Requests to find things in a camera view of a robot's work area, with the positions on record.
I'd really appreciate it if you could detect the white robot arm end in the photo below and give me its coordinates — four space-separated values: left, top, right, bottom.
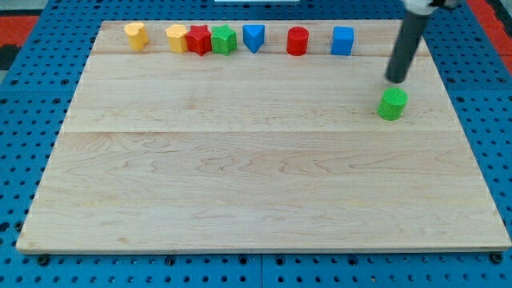
402 0 462 16

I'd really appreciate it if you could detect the blue cube block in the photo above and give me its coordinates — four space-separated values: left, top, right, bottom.
330 26 354 56

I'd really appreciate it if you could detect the light wooden board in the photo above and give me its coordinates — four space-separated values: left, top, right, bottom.
17 20 511 254

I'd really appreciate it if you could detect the green star block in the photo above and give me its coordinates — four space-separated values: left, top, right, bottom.
210 25 238 56

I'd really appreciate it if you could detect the blue triangle block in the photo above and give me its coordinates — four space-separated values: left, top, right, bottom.
242 24 265 54

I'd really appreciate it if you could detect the red cylinder block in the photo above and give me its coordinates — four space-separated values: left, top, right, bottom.
286 26 309 56

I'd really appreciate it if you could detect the red star block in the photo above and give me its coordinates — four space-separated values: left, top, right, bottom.
186 25 212 56

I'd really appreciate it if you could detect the yellow pentagon block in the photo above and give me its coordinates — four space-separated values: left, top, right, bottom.
165 24 188 53

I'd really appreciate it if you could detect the green cylinder block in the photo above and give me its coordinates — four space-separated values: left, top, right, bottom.
377 87 409 121

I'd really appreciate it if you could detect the yellow heart block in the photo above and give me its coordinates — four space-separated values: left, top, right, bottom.
124 21 149 51

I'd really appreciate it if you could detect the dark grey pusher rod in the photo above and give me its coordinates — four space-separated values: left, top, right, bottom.
385 11 430 84

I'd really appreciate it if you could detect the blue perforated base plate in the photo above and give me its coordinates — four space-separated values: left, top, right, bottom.
1 1 511 287

